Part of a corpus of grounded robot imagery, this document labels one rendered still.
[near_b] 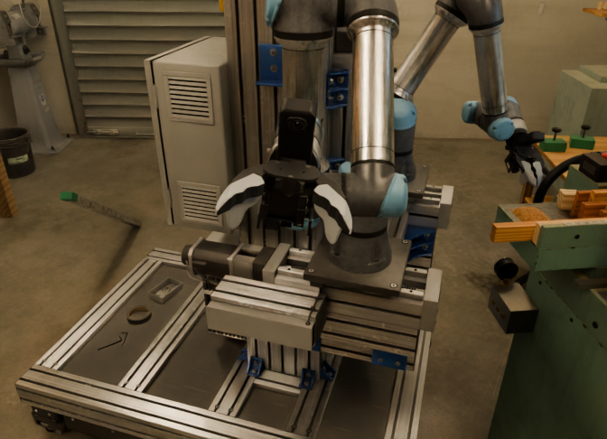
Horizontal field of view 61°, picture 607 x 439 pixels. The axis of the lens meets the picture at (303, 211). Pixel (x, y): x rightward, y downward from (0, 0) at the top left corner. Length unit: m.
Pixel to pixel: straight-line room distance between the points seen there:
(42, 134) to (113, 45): 0.85
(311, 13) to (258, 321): 0.68
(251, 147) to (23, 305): 1.65
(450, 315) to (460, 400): 0.48
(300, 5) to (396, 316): 0.72
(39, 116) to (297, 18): 3.53
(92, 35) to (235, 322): 3.42
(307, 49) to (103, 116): 3.62
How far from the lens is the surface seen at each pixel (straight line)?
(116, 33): 4.34
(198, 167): 1.41
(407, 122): 1.59
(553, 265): 1.29
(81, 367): 1.99
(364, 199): 0.86
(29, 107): 4.41
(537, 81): 4.46
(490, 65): 1.65
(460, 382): 2.16
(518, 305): 1.54
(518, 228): 1.24
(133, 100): 4.44
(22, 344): 2.51
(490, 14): 1.61
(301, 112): 0.64
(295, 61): 1.05
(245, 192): 0.62
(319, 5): 1.01
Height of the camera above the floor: 1.52
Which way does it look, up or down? 29 degrees down
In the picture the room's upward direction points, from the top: straight up
